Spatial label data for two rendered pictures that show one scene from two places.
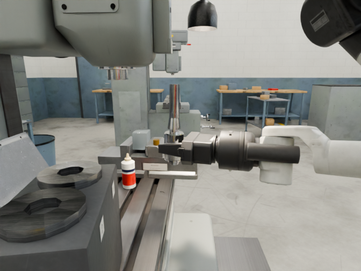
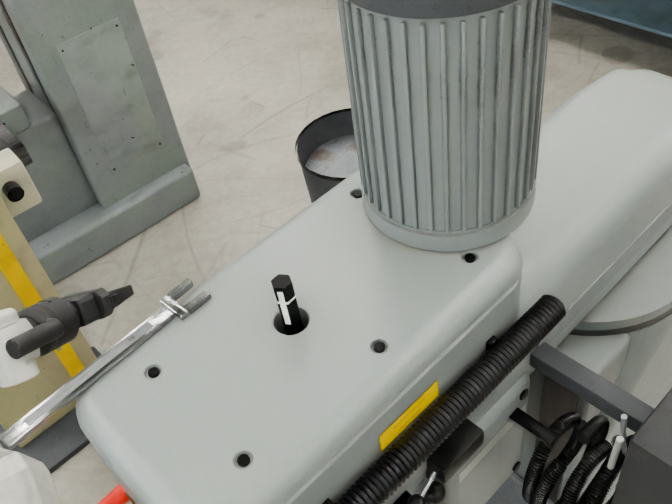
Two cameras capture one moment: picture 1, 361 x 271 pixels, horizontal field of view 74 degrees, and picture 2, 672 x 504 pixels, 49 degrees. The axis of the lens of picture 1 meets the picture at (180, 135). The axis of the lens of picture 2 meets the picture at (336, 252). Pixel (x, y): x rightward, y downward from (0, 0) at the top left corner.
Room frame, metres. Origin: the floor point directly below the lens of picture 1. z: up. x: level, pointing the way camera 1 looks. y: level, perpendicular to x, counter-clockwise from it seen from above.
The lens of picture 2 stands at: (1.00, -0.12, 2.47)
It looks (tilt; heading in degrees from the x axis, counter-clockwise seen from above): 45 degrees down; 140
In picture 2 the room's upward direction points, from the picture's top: 10 degrees counter-clockwise
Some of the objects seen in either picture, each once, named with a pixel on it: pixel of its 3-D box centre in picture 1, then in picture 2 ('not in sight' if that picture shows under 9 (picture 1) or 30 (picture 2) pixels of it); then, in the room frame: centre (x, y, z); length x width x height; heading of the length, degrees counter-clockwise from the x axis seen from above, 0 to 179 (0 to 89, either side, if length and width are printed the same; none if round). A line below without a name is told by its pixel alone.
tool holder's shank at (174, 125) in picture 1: (174, 108); not in sight; (0.55, 0.01, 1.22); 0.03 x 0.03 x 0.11
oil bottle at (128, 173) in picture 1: (128, 170); not in sight; (0.69, 0.16, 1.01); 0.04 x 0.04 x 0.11
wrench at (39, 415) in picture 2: not in sight; (109, 359); (0.48, 0.00, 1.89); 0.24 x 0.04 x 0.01; 91
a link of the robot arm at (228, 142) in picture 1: (212, 149); not in sight; (0.53, -0.07, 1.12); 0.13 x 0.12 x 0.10; 165
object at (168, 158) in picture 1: (173, 147); not in sight; (0.55, 0.02, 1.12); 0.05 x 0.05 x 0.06
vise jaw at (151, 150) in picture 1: (157, 146); not in sight; (0.82, 0.08, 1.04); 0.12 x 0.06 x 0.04; 175
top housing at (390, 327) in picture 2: not in sight; (313, 357); (0.59, 0.16, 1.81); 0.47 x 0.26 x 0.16; 88
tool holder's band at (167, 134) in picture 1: (174, 134); not in sight; (0.55, 0.02, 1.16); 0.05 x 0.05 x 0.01
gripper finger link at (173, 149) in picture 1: (171, 149); not in sight; (0.52, 0.02, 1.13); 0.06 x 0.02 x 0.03; 75
